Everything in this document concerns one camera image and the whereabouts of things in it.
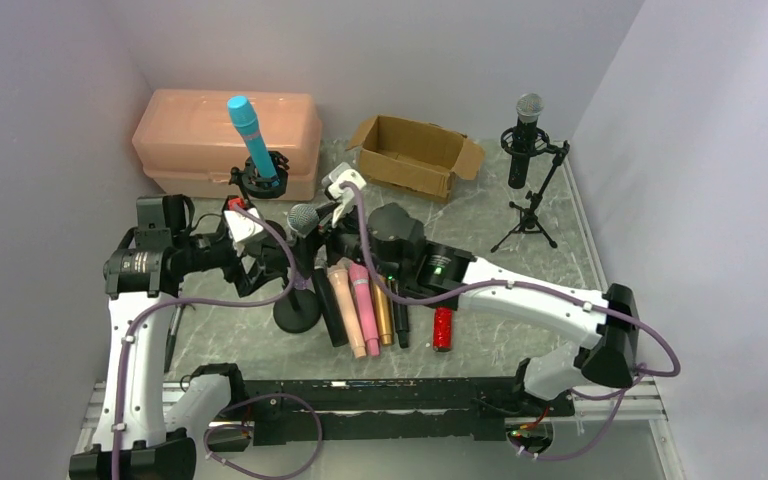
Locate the black microphone silver grille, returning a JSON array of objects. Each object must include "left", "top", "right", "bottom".
[{"left": 508, "top": 93, "right": 544, "bottom": 189}]

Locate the claw hammer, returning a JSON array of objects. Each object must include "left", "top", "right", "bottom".
[{"left": 163, "top": 304, "right": 188, "bottom": 373}]

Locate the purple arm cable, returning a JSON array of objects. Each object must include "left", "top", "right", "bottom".
[
  {"left": 110, "top": 206, "right": 324, "bottom": 480},
  {"left": 340, "top": 182, "right": 682, "bottom": 463}
]

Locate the orange plastic storage box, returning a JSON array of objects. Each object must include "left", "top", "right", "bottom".
[{"left": 132, "top": 89, "right": 322, "bottom": 201}]

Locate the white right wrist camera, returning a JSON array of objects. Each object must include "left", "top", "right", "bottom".
[{"left": 322, "top": 162, "right": 367, "bottom": 227}]

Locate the black microphone grey grille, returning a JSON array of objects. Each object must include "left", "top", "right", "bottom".
[{"left": 311, "top": 267, "right": 348, "bottom": 347}]

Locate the pink toy microphone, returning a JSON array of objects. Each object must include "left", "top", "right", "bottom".
[{"left": 348, "top": 263, "right": 380, "bottom": 357}]

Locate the gold microphone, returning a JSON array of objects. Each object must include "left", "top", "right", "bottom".
[{"left": 370, "top": 280, "right": 394, "bottom": 346}]

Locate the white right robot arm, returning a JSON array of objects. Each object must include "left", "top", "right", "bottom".
[{"left": 316, "top": 201, "right": 639, "bottom": 401}]

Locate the blue toy microphone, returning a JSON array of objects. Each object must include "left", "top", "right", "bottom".
[{"left": 227, "top": 95, "right": 278, "bottom": 186}]

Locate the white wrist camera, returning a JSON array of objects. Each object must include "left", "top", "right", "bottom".
[
  {"left": 222, "top": 196, "right": 267, "bottom": 255},
  {"left": 322, "top": 162, "right": 367, "bottom": 227}
]

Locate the purple glitter microphone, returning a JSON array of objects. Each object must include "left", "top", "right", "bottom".
[{"left": 285, "top": 203, "right": 321, "bottom": 293}]

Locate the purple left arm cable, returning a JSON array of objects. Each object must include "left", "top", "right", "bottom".
[{"left": 110, "top": 206, "right": 324, "bottom": 480}]

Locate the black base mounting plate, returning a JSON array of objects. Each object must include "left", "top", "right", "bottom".
[{"left": 215, "top": 377, "right": 575, "bottom": 446}]

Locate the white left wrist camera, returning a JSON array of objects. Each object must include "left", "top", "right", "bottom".
[{"left": 222, "top": 196, "right": 267, "bottom": 255}]

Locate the brown cardboard box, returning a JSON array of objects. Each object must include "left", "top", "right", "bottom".
[{"left": 347, "top": 115, "right": 485, "bottom": 204}]

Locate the clip mount desk stand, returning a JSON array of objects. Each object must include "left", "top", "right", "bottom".
[{"left": 272, "top": 253, "right": 321, "bottom": 334}]

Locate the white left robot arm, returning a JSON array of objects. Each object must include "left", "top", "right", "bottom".
[{"left": 68, "top": 195, "right": 292, "bottom": 479}]

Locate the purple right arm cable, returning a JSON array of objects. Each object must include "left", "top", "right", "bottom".
[{"left": 340, "top": 182, "right": 682, "bottom": 463}]

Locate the red glitter microphone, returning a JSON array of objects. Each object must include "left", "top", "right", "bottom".
[{"left": 432, "top": 307, "right": 453, "bottom": 353}]

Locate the beige toy microphone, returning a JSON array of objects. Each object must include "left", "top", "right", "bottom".
[{"left": 327, "top": 264, "right": 367, "bottom": 358}]

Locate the shock mount desk stand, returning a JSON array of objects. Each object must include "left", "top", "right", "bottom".
[{"left": 228, "top": 150, "right": 289, "bottom": 209}]

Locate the black tripod microphone stand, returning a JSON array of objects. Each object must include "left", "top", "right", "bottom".
[{"left": 490, "top": 127, "right": 570, "bottom": 253}]

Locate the slim black microphone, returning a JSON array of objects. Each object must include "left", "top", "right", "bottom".
[{"left": 390, "top": 300, "right": 410, "bottom": 349}]

